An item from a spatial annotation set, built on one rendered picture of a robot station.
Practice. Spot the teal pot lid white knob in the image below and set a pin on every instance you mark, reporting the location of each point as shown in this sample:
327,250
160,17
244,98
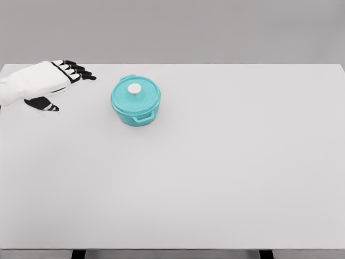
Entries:
134,93

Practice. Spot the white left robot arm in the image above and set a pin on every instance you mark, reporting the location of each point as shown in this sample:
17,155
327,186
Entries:
4,91

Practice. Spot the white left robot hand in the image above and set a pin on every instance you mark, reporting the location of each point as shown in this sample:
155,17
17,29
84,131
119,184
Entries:
37,81

